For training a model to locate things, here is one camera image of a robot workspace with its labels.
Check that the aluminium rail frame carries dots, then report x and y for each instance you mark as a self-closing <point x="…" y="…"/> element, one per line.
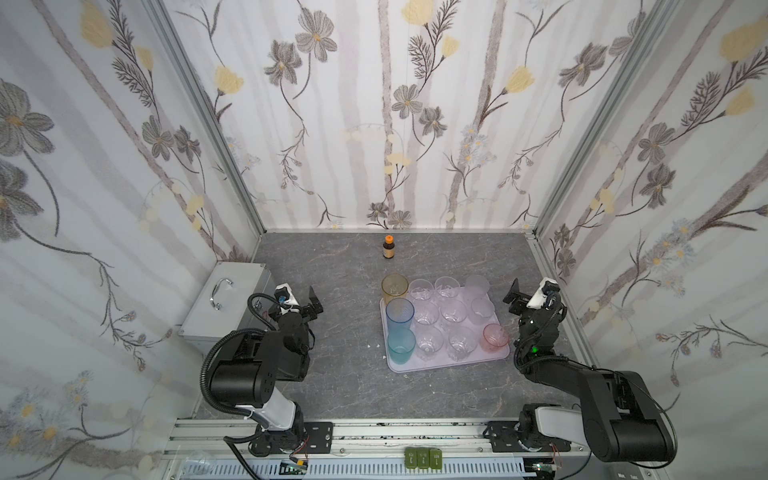
<point x="451" y="448"/>

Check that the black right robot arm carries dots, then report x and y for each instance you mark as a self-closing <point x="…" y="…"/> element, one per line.
<point x="618" y="420"/>

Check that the blue plastic cup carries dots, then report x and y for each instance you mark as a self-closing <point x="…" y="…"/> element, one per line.
<point x="399" y="314"/>

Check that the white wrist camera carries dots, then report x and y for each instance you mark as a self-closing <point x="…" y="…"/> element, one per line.
<point x="546" y="296"/>
<point x="285" y="297"/>

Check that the teal plastic cup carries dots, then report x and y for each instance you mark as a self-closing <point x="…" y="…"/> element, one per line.
<point x="401" y="343"/>

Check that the yellow plastic cup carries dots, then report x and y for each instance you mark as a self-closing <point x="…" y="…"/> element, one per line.
<point x="393" y="286"/>

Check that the brown bottle orange cap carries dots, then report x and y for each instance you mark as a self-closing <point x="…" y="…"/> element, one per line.
<point x="388" y="248"/>

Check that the pink plastic cup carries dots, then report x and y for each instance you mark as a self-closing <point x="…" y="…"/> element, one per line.
<point x="494" y="338"/>

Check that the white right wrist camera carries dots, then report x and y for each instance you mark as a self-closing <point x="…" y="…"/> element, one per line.
<point x="546" y="296"/>

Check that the lilac plastic tray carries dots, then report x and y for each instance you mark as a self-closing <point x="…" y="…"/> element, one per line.
<point x="442" y="331"/>

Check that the green connector block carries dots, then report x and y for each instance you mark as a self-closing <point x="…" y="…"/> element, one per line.
<point x="422" y="458"/>

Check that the silver metal case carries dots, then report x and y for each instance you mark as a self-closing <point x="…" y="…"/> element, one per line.
<point x="221" y="305"/>

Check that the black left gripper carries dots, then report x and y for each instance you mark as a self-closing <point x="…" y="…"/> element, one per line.
<point x="302" y="310"/>

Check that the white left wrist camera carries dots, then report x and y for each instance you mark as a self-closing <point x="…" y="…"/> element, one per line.
<point x="285" y="297"/>

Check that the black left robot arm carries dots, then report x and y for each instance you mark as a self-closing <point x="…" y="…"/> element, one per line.
<point x="240" y="373"/>

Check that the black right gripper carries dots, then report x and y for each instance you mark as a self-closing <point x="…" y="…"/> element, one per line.
<point x="526" y="303"/>

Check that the clear faceted glass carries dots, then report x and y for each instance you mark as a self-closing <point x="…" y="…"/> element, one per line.
<point x="446" y="287"/>
<point x="429" y="341"/>
<point x="425" y="313"/>
<point x="453" y="313"/>
<point x="421" y="290"/>
<point x="462" y="342"/>

